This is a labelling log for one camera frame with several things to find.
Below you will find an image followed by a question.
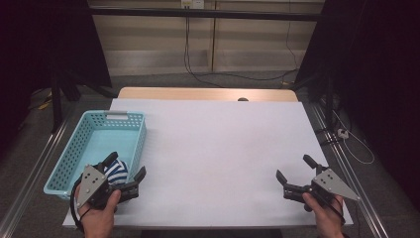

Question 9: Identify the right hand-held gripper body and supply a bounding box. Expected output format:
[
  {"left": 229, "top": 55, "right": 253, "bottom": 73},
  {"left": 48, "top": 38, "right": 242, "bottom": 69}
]
[{"left": 282, "top": 164, "right": 362, "bottom": 213}]

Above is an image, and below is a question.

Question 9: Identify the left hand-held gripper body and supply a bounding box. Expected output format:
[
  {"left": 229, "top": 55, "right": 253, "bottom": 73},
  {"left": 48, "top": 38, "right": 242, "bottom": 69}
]
[{"left": 76, "top": 162, "right": 141, "bottom": 210}]

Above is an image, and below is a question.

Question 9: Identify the blue white striped baby romper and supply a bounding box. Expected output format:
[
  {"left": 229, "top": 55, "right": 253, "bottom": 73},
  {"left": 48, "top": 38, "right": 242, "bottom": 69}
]
[{"left": 103, "top": 159, "right": 130, "bottom": 186}]

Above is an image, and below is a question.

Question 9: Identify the teal perforated plastic basket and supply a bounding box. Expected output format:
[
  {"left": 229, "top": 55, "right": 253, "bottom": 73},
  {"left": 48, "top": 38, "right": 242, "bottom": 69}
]
[{"left": 43, "top": 110, "right": 148, "bottom": 202}]

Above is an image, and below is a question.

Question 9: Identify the person's left hand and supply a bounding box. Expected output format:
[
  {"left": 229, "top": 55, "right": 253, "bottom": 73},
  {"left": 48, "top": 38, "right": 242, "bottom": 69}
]
[{"left": 74, "top": 190, "right": 123, "bottom": 238}]

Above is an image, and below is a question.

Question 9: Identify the person's right hand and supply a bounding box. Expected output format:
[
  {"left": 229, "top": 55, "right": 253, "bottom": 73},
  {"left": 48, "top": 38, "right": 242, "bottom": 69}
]
[{"left": 301, "top": 191, "right": 347, "bottom": 238}]

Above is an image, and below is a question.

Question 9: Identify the black metal stand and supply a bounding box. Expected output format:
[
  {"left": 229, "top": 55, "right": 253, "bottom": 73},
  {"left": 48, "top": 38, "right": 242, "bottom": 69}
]
[{"left": 49, "top": 70, "right": 117, "bottom": 133}]

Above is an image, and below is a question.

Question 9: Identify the yellow strip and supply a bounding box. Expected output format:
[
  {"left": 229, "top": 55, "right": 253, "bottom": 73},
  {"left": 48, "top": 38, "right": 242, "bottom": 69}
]
[{"left": 38, "top": 95, "right": 53, "bottom": 111}]

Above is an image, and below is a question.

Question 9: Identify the black curtain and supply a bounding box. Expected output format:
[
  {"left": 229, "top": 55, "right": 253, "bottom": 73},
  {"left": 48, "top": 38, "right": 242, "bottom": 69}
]
[
  {"left": 295, "top": 0, "right": 420, "bottom": 212},
  {"left": 0, "top": 0, "right": 113, "bottom": 160}
]

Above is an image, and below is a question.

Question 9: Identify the black horizontal bar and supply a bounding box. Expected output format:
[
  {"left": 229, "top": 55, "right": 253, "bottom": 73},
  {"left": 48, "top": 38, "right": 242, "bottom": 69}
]
[{"left": 88, "top": 7, "right": 326, "bottom": 23}]

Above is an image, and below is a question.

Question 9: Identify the right hand-held gripper black cable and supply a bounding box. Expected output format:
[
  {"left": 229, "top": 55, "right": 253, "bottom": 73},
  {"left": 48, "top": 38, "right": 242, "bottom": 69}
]
[{"left": 325, "top": 194, "right": 347, "bottom": 226}]

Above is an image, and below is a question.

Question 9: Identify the white floor cable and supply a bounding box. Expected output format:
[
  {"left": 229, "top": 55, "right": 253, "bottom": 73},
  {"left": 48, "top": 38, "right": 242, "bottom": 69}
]
[{"left": 331, "top": 108, "right": 376, "bottom": 166}]

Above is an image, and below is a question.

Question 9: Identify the thin black wall cable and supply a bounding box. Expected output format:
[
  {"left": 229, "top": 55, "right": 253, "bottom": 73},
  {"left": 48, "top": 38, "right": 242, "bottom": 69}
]
[{"left": 284, "top": 0, "right": 300, "bottom": 72}]

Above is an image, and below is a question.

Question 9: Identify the thick black wall cable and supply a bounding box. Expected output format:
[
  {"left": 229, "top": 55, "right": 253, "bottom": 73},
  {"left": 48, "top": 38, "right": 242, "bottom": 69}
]
[{"left": 182, "top": 16, "right": 300, "bottom": 89}]

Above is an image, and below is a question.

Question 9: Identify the wooden vertical post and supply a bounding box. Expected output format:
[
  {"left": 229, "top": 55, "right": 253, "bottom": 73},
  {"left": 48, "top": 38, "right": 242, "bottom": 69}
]
[{"left": 210, "top": 1, "right": 217, "bottom": 72}]

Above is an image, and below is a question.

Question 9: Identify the white wall socket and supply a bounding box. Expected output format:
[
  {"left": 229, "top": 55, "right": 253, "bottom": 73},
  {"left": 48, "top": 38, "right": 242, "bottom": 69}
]
[{"left": 180, "top": 0, "right": 206, "bottom": 10}]

